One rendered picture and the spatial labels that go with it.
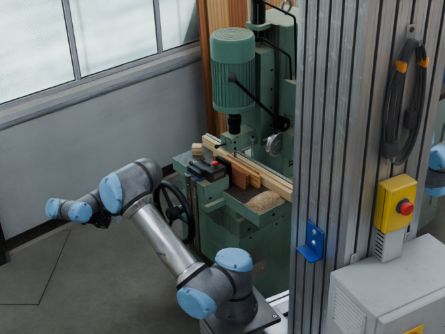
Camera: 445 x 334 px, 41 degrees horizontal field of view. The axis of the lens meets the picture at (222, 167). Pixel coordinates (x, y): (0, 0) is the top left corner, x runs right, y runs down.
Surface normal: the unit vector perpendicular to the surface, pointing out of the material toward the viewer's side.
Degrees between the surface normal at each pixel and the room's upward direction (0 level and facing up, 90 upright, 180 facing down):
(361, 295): 0
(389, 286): 0
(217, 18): 87
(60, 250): 1
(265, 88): 90
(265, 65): 90
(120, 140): 90
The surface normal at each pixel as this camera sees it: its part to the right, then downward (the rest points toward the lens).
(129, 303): -0.04, -0.86
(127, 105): 0.68, 0.36
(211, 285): 0.42, -0.50
